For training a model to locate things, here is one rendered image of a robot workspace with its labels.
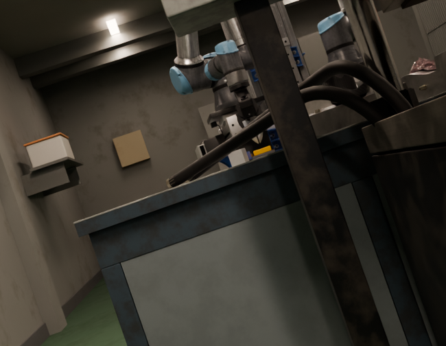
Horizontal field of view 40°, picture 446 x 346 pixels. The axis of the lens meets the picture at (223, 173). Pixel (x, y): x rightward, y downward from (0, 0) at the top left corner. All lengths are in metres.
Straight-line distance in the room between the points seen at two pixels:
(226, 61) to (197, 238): 0.81
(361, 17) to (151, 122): 8.87
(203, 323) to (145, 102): 8.75
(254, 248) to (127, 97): 8.79
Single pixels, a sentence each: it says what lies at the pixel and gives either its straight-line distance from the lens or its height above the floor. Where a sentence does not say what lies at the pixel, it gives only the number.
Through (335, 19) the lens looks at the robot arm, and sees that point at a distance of 2.60.
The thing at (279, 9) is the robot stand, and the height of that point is 1.39.
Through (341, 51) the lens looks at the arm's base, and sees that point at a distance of 2.57.
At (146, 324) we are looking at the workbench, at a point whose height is 0.51.
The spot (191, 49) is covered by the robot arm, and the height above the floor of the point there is 1.29.
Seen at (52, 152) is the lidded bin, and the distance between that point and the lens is 6.77.
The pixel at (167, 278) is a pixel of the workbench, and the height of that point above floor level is 0.60.
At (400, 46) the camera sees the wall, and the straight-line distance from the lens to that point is 9.65.
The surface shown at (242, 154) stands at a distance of 1.97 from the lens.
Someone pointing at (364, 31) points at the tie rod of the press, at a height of 0.97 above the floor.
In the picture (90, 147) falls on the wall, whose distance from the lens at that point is 10.16.
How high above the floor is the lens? 0.77
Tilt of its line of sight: 1 degrees up
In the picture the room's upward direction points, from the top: 19 degrees counter-clockwise
